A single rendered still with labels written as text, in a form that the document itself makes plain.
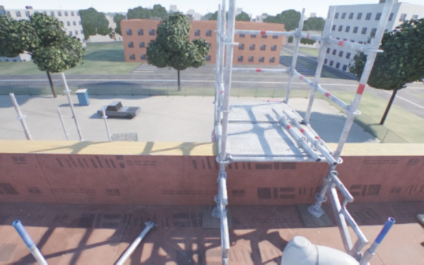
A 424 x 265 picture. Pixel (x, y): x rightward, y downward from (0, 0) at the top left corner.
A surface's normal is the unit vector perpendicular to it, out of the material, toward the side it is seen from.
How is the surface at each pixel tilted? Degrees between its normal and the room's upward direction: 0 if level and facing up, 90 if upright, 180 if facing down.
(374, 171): 90
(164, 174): 90
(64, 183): 90
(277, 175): 90
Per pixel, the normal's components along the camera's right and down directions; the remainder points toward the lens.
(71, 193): 0.03, 0.48
